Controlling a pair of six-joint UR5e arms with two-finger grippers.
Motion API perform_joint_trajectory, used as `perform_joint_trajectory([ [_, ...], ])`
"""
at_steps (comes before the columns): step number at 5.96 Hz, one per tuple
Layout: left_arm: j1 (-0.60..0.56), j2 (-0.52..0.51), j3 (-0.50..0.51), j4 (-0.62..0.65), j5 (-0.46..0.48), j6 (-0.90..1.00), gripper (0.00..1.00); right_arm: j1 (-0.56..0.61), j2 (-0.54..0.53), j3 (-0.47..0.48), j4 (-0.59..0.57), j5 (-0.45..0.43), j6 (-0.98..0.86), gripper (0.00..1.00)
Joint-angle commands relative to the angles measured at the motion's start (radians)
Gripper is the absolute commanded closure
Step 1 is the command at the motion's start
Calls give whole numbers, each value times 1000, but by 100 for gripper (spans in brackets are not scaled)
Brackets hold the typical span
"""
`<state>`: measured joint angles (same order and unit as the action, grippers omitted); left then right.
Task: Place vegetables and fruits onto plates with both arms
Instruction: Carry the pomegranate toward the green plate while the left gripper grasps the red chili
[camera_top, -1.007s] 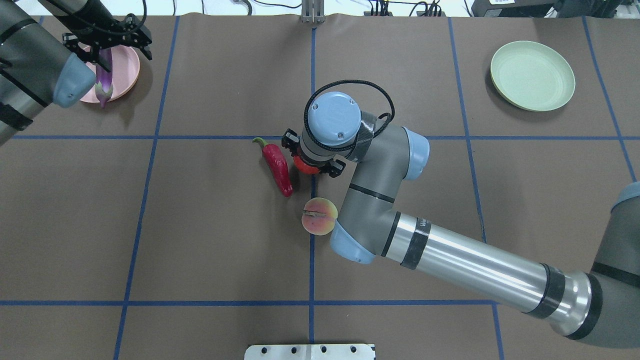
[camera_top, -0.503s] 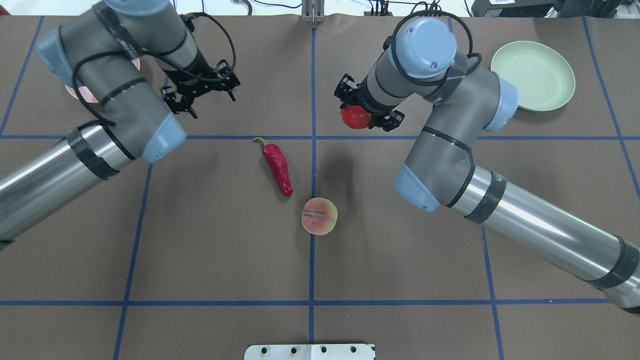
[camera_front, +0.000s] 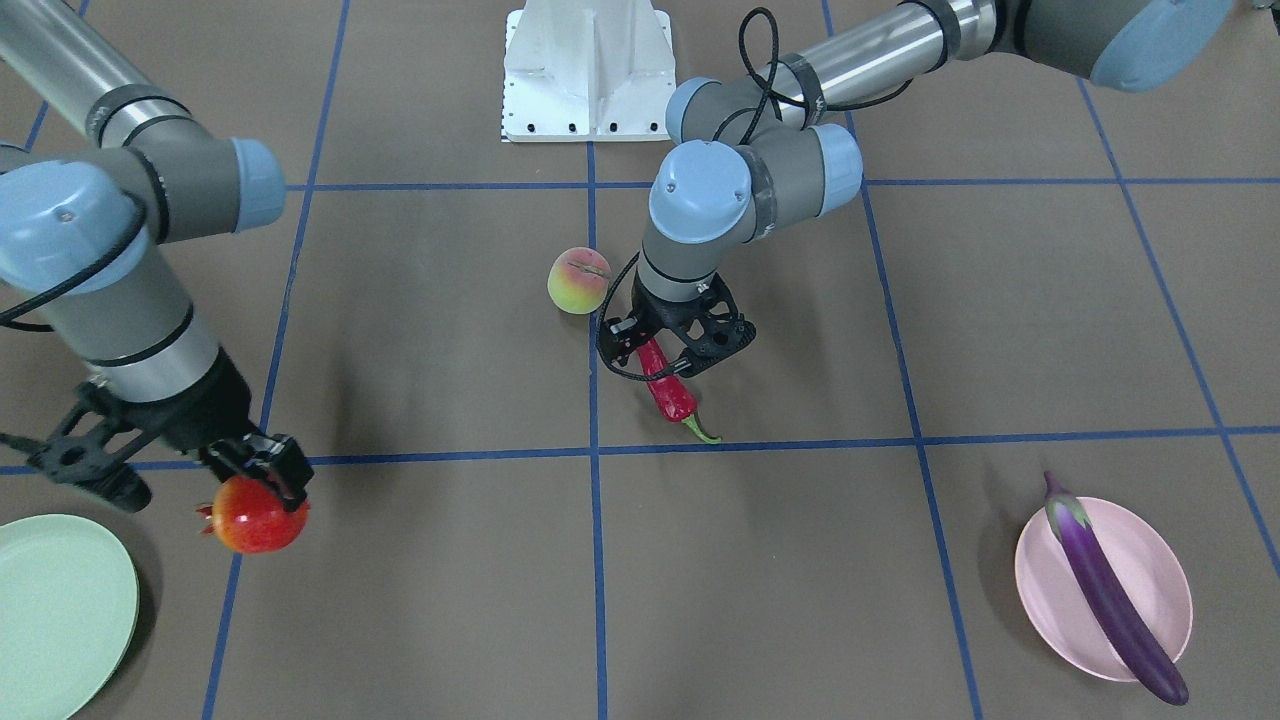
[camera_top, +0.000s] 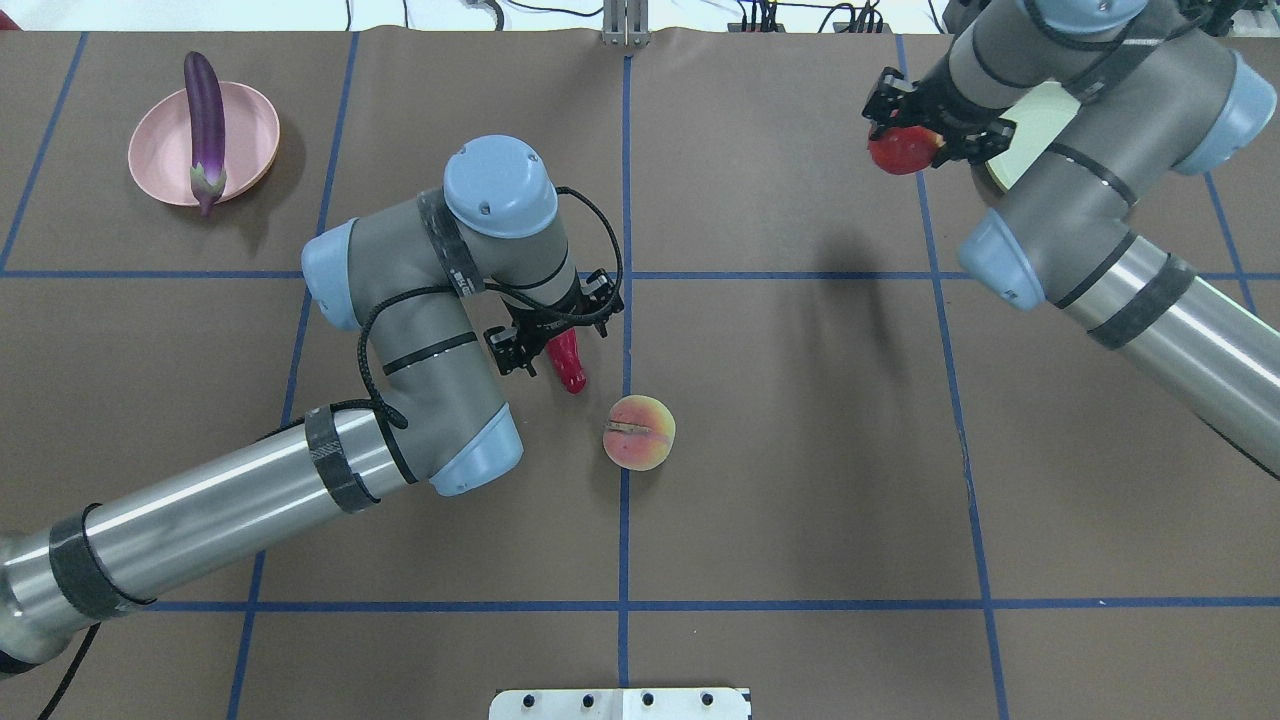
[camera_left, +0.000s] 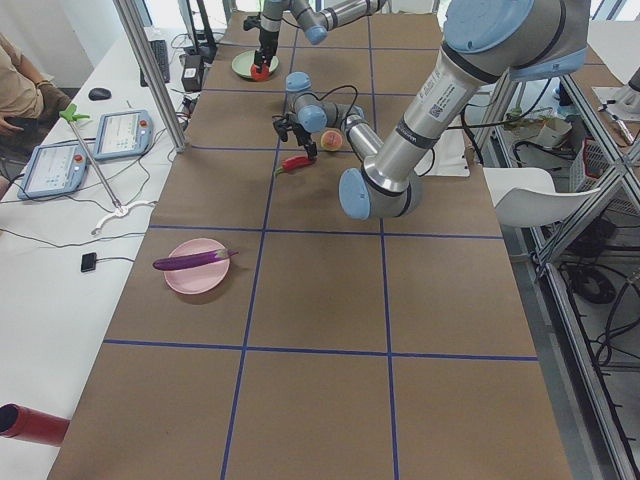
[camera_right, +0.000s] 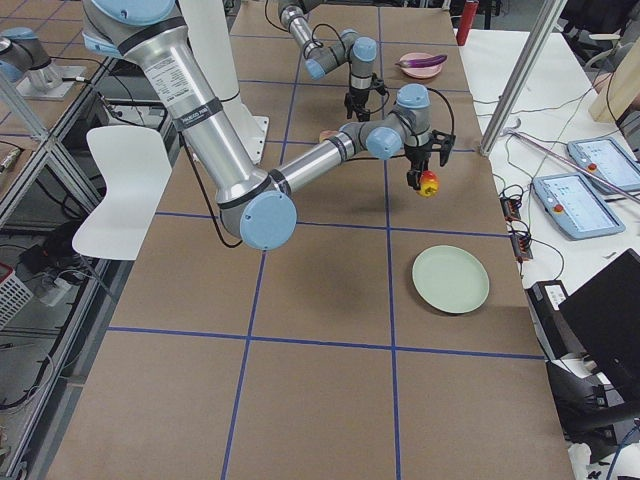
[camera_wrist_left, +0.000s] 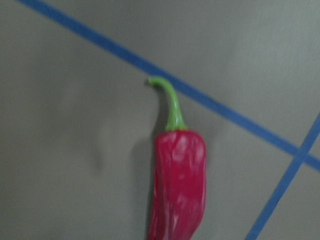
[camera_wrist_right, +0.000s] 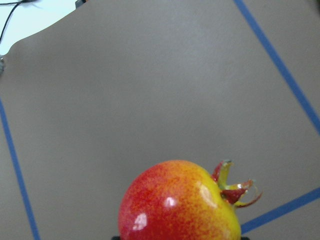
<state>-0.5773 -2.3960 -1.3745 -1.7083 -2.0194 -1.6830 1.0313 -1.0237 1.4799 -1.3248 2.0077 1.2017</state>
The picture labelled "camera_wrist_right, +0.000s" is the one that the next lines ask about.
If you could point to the red yellow pomegranate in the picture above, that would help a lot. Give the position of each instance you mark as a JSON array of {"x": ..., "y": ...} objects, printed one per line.
[{"x": 180, "y": 200}]

